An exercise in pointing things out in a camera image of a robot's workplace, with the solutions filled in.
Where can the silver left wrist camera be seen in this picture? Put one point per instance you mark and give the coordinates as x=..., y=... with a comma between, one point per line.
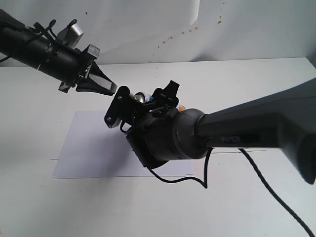
x=71, y=35

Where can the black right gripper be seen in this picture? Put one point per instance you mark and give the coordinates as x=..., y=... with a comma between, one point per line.
x=154, y=119

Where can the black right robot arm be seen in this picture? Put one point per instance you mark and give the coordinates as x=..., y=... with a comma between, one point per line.
x=285, y=120

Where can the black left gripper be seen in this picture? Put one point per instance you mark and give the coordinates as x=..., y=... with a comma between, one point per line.
x=80, y=70

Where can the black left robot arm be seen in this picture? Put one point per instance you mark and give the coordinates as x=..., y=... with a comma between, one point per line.
x=55, y=55

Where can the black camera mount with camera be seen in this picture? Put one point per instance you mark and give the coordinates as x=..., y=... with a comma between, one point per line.
x=122, y=108

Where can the white backdrop paper sheet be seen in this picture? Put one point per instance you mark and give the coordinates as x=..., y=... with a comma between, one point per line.
x=108, y=24

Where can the white spray paint can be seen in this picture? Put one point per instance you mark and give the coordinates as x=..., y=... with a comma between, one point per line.
x=144, y=98

